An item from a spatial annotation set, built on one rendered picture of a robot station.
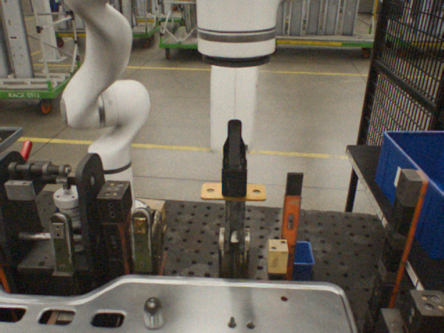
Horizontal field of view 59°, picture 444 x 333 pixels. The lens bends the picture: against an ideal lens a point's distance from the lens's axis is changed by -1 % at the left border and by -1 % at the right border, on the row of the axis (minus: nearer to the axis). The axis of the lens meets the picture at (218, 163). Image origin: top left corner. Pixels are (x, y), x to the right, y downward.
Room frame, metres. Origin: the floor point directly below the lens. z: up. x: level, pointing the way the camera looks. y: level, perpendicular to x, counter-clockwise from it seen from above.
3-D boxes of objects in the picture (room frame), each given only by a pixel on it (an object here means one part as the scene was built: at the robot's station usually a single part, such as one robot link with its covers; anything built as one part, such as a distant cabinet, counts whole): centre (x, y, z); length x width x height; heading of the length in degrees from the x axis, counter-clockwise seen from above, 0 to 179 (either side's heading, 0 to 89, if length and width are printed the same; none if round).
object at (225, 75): (0.45, -0.02, 1.38); 0.10 x 0.07 x 0.11; 177
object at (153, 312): (0.45, 0.10, 1.02); 0.03 x 0.03 x 0.07
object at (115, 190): (0.68, 0.21, 0.91); 0.07 x 0.05 x 0.42; 177
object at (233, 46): (0.45, -0.02, 1.44); 0.09 x 0.08 x 0.03; 177
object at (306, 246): (0.88, -0.21, 0.74); 0.11 x 0.10 x 0.09; 87
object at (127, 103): (1.04, 0.28, 1.11); 0.19 x 0.12 x 0.24; 119
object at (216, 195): (0.45, -0.02, 1.26); 0.08 x 0.04 x 0.01; 87
